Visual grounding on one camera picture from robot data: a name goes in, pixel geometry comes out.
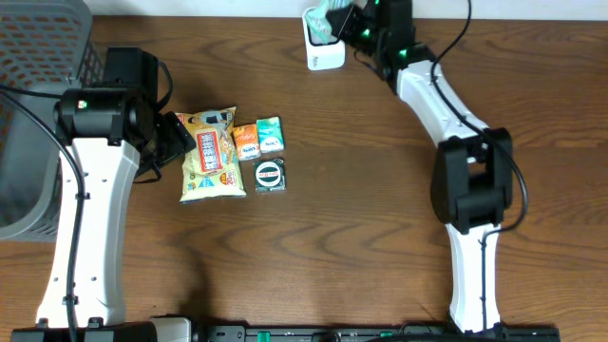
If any green tissue pack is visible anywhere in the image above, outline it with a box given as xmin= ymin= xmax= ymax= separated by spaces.
xmin=256 ymin=117 xmax=285 ymax=153

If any dark grey plastic basket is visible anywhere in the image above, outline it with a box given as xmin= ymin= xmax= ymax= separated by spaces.
xmin=1 ymin=0 xmax=103 ymax=242

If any orange tissue pack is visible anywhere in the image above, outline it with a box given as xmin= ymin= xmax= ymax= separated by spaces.
xmin=234 ymin=123 xmax=261 ymax=161

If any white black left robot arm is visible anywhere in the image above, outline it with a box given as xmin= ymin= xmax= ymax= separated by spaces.
xmin=10 ymin=77 xmax=197 ymax=341

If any green Zam-Buk box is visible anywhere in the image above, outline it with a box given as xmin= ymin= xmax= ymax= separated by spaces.
xmin=254 ymin=158 xmax=286 ymax=193

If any teal wet wipes pack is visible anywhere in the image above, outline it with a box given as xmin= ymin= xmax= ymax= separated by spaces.
xmin=304 ymin=0 xmax=352 ymax=45

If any white barcode scanner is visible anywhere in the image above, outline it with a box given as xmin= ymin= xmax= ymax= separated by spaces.
xmin=301 ymin=7 xmax=346 ymax=71

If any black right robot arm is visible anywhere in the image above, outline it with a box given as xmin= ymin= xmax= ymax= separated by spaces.
xmin=325 ymin=1 xmax=513 ymax=334

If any yellow snack bag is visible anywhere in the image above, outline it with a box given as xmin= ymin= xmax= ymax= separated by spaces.
xmin=177 ymin=106 xmax=246 ymax=203

